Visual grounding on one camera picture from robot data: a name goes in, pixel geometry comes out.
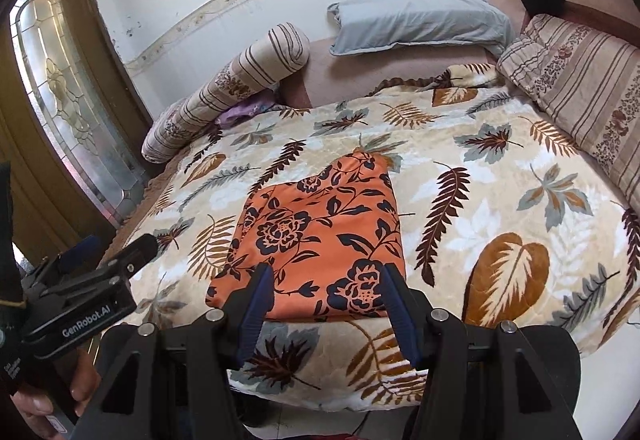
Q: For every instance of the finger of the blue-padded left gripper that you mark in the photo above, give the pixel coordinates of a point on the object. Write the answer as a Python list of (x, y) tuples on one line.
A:
[(68, 261)]

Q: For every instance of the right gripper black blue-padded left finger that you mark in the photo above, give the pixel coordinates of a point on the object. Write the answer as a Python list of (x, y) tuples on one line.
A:
[(174, 383)]

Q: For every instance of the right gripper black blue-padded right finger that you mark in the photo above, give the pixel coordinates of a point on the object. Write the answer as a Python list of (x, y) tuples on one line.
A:
[(504, 382)]

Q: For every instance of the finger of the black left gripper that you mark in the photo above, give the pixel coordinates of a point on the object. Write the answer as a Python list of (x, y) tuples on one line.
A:
[(127, 262)]

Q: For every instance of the orange black floral garment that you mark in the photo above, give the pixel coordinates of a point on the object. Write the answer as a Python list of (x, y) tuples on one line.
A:
[(327, 238)]

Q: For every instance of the person's left hand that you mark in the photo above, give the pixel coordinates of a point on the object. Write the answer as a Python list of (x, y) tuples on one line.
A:
[(35, 404)]

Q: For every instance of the brown stained-glass door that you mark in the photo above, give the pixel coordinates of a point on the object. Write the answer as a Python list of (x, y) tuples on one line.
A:
[(71, 127)]

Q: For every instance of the cream leaf-pattern blanket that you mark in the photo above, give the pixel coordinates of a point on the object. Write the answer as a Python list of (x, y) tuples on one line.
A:
[(519, 202)]

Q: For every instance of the purple cloth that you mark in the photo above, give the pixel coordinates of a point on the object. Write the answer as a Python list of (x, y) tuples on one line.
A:
[(247, 109)]

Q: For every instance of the striped floral bolster pillow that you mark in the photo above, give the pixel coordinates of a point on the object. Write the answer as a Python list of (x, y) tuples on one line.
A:
[(280, 53)]

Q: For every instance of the striped floral flat pillow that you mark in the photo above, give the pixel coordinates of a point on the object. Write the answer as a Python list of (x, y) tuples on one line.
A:
[(587, 82)]

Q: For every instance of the grey pillow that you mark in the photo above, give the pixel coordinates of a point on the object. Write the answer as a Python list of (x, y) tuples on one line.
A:
[(370, 26)]

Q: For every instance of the pink bed sheet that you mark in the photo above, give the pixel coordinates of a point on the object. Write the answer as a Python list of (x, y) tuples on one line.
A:
[(327, 79)]

